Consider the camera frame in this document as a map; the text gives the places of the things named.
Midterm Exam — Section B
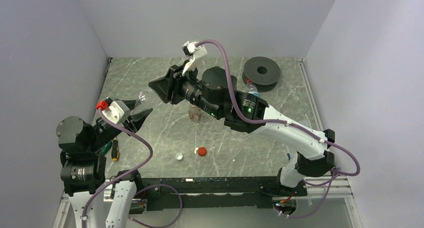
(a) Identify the yellow black screwdriver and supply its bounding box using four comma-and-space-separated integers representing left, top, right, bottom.
111, 138, 120, 161

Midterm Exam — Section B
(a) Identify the water bottle red label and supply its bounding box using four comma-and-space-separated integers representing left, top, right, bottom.
246, 79, 259, 97

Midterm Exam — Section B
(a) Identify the clear bottle blue white cap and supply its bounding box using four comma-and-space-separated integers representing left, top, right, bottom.
134, 89, 156, 111

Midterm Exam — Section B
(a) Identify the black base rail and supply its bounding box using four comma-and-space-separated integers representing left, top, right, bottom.
135, 176, 308, 211

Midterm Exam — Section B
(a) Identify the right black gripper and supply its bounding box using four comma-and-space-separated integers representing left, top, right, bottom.
150, 58, 223, 118

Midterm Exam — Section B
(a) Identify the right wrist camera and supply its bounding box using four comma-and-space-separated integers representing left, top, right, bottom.
182, 41, 208, 76

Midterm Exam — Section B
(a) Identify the black filament spool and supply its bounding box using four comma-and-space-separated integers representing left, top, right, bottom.
242, 57, 282, 92

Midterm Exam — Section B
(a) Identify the aluminium frame rail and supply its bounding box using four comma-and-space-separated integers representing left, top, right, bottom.
52, 176, 360, 228

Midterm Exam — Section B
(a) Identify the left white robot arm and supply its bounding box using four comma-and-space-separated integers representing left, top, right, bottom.
55, 98, 153, 227

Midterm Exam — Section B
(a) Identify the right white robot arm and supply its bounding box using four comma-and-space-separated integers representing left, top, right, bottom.
148, 65, 335, 195

